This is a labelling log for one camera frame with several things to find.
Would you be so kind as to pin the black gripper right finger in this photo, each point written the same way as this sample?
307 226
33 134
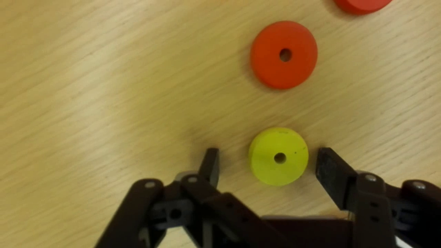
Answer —
335 176

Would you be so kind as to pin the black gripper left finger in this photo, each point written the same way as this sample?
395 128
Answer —
208 167

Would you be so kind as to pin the round yellow wooden block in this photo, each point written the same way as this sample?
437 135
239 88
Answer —
270 172

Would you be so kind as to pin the round orange wooden block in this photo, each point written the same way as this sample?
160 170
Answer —
362 6
270 69

